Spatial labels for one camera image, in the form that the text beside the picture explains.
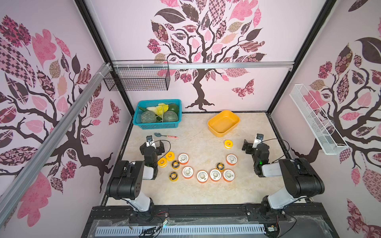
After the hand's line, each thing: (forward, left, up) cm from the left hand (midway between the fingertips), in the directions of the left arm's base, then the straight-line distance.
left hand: (152, 143), depth 94 cm
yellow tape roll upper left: (-6, -11, -6) cm, 14 cm away
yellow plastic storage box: (+23, -50, -7) cm, 55 cm away
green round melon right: (+21, -10, +4) cm, 23 cm away
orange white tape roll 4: (-20, -32, -6) cm, 38 cm away
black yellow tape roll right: (-13, -43, -7) cm, 46 cm away
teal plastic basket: (+36, +16, +1) cm, 39 cm away
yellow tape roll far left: (-10, -7, -6) cm, 14 cm away
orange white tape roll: (-8, -20, -6) cm, 22 cm away
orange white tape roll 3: (-17, -23, -6) cm, 29 cm away
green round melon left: (+20, +6, +4) cm, 21 cm away
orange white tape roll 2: (-9, -51, -6) cm, 52 cm away
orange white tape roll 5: (-19, -40, -6) cm, 44 cm away
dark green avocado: (+32, -11, +3) cm, 34 cm away
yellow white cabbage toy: (+31, 0, 0) cm, 31 cm away
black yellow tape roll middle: (-11, -15, -7) cm, 20 cm away
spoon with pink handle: (+11, -1, -5) cm, 12 cm away
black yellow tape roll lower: (-19, -15, -7) cm, 25 cm away
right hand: (+1, -65, 0) cm, 65 cm away
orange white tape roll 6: (-19, -48, -6) cm, 52 cm away
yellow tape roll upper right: (+3, -51, -6) cm, 51 cm away
